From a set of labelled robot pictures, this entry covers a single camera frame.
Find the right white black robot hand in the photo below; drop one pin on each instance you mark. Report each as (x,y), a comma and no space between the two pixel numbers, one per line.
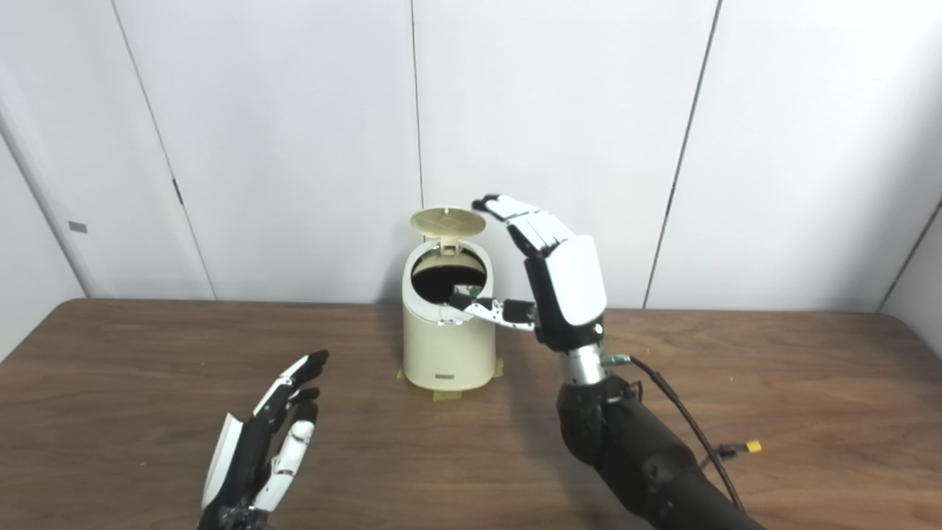
(574,287)

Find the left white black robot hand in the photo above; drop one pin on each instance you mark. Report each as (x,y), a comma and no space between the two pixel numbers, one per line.
(246,464)

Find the green white milk carton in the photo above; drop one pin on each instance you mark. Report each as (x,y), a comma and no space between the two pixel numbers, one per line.
(468,291)

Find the cream round bin lid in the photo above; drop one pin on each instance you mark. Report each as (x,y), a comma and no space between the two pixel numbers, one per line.
(447,219)

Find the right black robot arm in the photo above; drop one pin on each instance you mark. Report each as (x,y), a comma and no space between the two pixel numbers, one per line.
(640,456)

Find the cream-colored bin body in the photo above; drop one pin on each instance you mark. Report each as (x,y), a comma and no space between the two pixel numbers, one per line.
(449,353)

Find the yellow plug connector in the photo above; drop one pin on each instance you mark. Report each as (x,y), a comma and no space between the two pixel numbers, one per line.
(752,446)

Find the black wall panel hinge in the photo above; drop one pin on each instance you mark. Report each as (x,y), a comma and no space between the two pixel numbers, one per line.
(178,193)

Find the grey wall tag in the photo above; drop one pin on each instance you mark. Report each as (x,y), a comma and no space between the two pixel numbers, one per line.
(78,227)

